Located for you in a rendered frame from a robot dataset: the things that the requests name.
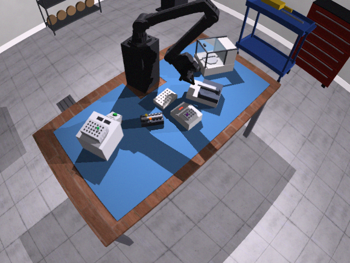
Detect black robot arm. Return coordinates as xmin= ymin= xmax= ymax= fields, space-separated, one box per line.
xmin=128 ymin=0 xmax=220 ymax=76

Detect blue bench mat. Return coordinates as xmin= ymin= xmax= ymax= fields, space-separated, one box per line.
xmin=54 ymin=59 xmax=270 ymax=221

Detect white tube rack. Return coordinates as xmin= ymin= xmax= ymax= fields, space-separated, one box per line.
xmin=153 ymin=89 xmax=177 ymax=110

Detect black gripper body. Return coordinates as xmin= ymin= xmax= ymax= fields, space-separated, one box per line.
xmin=177 ymin=66 xmax=193 ymax=81

